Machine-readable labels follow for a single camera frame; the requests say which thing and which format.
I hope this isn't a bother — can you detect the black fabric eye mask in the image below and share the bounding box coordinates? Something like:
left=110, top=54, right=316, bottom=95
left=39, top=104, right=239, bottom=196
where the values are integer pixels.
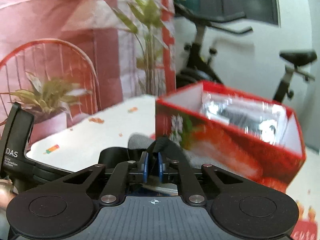
left=98, top=136, right=194, bottom=175

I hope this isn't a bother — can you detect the large clear plastic package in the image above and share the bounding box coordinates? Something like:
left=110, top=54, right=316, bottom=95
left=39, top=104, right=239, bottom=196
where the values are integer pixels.
left=200, top=92, right=288, bottom=145

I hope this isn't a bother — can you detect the person's left hand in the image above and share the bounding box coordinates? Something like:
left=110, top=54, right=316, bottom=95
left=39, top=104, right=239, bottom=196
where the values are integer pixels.
left=0, top=176, right=18, bottom=210

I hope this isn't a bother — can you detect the grey fabric item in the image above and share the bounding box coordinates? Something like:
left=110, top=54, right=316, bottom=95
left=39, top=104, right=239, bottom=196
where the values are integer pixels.
left=127, top=133, right=155, bottom=150

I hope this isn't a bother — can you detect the white patterned table mat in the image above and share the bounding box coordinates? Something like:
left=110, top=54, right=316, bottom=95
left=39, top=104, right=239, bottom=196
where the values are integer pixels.
left=26, top=95, right=319, bottom=239

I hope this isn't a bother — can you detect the red strawberry cardboard box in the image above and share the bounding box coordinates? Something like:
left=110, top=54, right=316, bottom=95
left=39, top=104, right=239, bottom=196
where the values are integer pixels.
left=155, top=81, right=306, bottom=192

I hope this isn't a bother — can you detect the red white printed backdrop curtain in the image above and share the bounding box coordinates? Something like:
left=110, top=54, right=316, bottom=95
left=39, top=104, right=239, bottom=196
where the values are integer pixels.
left=1, top=0, right=176, bottom=143

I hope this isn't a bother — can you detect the black exercise bike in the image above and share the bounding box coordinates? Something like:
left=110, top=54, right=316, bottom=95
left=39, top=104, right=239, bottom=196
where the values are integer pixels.
left=175, top=0, right=319, bottom=107

